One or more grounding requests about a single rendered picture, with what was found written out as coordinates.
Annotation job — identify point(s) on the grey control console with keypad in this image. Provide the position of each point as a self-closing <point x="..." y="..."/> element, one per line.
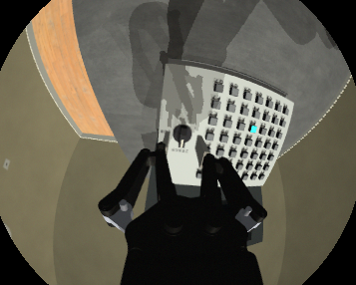
<point x="216" y="103"/>

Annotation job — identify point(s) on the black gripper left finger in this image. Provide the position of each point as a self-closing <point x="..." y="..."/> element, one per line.
<point x="117" y="206"/>

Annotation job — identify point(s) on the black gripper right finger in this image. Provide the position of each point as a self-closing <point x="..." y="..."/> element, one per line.
<point x="242" y="205"/>

